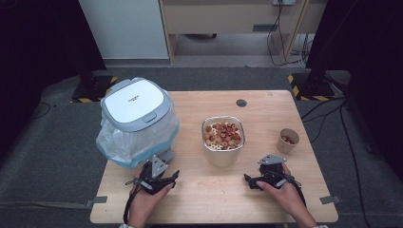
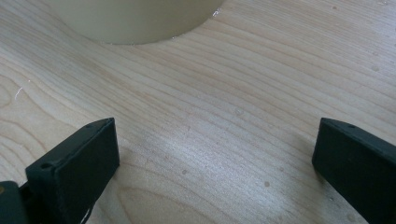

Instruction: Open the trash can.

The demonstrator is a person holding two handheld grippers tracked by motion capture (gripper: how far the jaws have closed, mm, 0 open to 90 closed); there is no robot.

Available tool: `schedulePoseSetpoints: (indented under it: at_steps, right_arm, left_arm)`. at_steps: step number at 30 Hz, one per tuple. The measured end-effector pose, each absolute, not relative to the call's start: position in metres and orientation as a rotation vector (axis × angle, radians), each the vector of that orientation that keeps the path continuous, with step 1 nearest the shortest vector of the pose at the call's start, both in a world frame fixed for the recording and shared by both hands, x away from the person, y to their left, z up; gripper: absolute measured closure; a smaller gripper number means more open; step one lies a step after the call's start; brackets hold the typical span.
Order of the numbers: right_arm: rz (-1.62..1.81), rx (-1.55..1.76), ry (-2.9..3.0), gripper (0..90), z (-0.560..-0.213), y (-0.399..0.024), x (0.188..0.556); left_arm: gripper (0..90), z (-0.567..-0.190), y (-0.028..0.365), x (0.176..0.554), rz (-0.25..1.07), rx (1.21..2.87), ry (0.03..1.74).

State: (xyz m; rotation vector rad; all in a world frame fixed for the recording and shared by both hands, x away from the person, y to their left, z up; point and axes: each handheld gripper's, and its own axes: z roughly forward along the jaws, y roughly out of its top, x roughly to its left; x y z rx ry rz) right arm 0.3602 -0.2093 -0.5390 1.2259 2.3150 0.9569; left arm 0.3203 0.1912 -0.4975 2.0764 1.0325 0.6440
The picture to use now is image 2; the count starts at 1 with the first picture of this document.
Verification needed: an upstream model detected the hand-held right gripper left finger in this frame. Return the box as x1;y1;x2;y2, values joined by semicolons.
25;117;120;224

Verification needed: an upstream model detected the cream metal container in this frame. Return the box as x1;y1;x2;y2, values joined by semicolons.
46;0;226;46

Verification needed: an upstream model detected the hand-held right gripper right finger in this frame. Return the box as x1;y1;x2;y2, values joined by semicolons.
311;117;396;224

